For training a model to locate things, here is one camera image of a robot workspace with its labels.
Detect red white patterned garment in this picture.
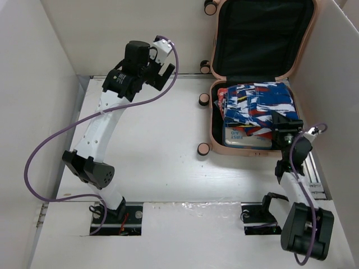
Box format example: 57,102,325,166
217,88,228,117

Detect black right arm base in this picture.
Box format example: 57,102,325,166
240,192,289,235

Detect white first aid tin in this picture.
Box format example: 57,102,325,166
223,127,272,150

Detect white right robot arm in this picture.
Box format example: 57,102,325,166
259,112,334,266

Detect blue white patterned garment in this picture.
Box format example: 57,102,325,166
222,82,299,138

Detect pink hard-shell suitcase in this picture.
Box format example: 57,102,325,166
199,1,319,157

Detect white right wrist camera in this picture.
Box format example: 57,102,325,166
303,127,320,143

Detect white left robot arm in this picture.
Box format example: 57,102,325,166
62,37,175,222

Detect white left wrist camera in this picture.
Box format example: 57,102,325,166
151,39,173,64

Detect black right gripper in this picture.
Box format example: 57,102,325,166
270,109,304,160

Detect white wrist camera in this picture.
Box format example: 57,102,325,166
303,127,320,143
151,39,173,64

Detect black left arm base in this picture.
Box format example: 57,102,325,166
89,203,143,236

